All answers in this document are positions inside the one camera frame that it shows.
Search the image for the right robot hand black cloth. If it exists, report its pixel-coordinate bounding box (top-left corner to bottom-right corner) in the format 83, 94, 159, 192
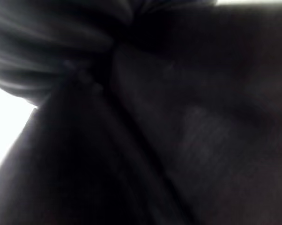
0, 0, 282, 225

